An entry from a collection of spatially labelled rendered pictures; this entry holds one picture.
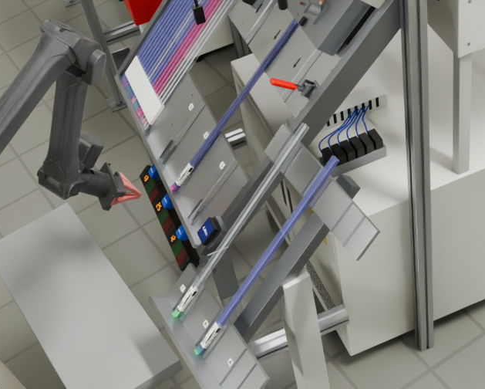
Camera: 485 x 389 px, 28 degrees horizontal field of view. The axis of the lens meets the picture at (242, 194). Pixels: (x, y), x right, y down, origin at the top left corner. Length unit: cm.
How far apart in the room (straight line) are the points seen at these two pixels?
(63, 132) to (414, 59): 72
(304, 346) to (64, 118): 72
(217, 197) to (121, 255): 104
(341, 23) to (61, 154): 63
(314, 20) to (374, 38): 13
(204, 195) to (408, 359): 88
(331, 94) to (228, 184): 33
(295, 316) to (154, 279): 111
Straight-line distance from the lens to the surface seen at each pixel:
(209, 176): 222
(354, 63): 197
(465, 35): 208
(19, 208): 345
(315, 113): 201
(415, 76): 202
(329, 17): 196
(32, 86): 173
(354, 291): 251
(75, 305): 233
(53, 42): 176
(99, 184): 219
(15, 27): 424
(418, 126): 212
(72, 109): 192
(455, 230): 252
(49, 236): 249
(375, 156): 242
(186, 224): 221
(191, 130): 232
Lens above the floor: 239
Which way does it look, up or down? 47 degrees down
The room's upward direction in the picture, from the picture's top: 13 degrees counter-clockwise
